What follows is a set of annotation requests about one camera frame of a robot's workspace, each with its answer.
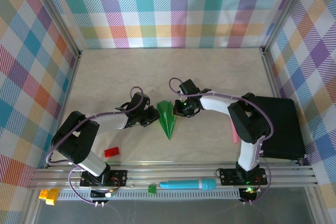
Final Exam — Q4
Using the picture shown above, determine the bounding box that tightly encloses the green paper sheet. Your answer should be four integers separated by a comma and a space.
156, 100, 177, 140

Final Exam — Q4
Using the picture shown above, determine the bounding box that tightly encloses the red toy brick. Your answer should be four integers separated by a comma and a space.
104, 146, 120, 158

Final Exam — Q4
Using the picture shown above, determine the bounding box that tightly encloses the pink marker pen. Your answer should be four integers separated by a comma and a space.
232, 124, 240, 145

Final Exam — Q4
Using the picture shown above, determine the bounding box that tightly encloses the teal marker pen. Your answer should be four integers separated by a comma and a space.
159, 178, 217, 191

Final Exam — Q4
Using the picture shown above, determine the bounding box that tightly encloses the yellow toy brick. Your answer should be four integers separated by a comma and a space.
45, 187, 61, 206

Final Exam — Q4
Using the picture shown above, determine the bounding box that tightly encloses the aluminium frame cross rail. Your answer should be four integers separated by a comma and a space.
28, 165, 320, 190

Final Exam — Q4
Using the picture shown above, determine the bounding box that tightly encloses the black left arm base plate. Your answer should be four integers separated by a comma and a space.
80, 169, 129, 187

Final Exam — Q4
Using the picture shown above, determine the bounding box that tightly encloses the aluminium table side rail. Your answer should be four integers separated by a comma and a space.
46, 49, 82, 169
261, 47, 312, 167

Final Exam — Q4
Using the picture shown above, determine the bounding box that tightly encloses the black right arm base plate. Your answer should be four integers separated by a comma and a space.
219, 167, 268, 186

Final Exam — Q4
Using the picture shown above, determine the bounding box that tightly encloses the grey slotted cable duct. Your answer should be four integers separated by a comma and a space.
56, 190, 242, 201

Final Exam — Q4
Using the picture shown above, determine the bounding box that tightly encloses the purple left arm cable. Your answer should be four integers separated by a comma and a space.
46, 87, 145, 206

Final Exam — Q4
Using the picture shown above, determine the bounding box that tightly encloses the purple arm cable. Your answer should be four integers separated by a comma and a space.
168, 77, 275, 205
46, 87, 145, 206

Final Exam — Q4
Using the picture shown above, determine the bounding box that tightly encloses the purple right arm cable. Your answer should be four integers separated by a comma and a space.
168, 77, 275, 205

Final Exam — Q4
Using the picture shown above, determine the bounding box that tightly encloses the aluminium frame post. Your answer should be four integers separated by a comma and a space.
259, 0, 317, 55
26, 0, 82, 57

